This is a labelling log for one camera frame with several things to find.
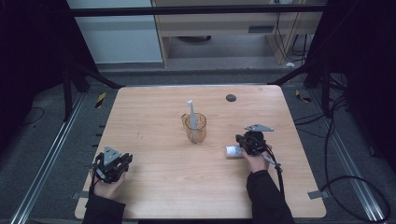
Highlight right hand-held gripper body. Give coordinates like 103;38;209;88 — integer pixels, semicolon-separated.
242;123;276;157

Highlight grey tape piece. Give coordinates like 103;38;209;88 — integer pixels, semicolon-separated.
71;190;91;201
306;189;331;201

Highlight clear amber cup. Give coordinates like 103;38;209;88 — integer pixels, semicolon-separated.
180;112;208;145

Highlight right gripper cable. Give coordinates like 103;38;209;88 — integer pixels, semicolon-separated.
262;145;287;198

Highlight white blue toothpaste tube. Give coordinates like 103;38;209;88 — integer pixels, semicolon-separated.
224;144;245;159

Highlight white electric toothbrush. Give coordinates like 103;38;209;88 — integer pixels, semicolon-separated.
186;99;199;131

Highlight person's left hand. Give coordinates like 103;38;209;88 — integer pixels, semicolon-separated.
90;171;127;201

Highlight person's right hand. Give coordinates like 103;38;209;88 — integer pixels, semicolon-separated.
240;143;273;175

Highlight black cables under desk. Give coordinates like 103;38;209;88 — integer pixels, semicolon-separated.
273;11;314;64

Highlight black curtain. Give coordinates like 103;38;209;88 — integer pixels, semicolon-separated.
305;0;396;173
0;0;98;154

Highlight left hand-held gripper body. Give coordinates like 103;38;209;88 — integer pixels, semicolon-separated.
91;146;129;184

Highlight yellow black floor tape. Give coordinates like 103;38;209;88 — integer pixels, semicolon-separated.
94;91;107;109
294;89;313;104

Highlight black metal stand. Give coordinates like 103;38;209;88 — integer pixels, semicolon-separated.
61;59;126;123
266;61;332;119

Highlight thin black floor cable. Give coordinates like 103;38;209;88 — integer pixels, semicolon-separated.
23;106;46;127

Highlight white cabinet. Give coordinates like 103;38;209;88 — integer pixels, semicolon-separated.
65;0;163;65

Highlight aluminium floor rail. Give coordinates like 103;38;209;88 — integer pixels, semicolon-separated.
8;92;86;224
307;89;388;223

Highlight black horizontal bar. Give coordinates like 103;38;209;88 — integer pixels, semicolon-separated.
69;4;327;18

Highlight light wooden desk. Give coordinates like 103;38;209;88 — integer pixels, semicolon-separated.
150;0;325;69

